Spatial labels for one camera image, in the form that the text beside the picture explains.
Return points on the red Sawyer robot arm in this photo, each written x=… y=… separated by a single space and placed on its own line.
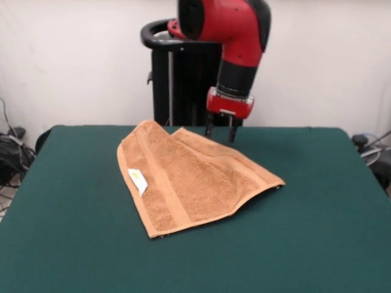
x=235 y=39

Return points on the dark green tablecloth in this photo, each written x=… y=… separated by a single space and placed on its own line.
x=91 y=244

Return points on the tan terry towel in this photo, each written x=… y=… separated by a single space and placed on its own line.
x=189 y=177

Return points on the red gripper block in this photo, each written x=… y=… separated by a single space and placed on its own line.
x=229 y=105

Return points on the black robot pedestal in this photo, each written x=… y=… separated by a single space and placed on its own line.
x=183 y=91

